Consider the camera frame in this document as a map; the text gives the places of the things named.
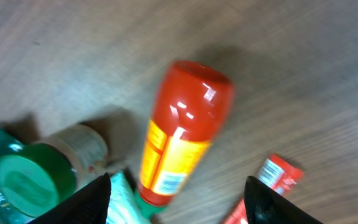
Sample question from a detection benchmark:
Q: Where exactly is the red sauce bottle green cap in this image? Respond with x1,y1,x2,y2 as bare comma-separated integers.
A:
135,60,234,219

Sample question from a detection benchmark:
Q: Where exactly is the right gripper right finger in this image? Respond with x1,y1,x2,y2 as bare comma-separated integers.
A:
244,176,322,224

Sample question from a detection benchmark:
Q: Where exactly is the red snack packet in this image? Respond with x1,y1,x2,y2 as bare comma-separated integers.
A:
220,154,304,224

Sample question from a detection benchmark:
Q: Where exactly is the light green wipes pack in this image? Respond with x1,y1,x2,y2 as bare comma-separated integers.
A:
106,171,150,224

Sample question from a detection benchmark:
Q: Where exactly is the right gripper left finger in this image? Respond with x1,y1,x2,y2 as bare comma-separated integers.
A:
29,173,111,224

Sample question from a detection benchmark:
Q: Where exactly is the green lid small jar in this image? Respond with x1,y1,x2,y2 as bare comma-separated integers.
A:
0,124,108,218

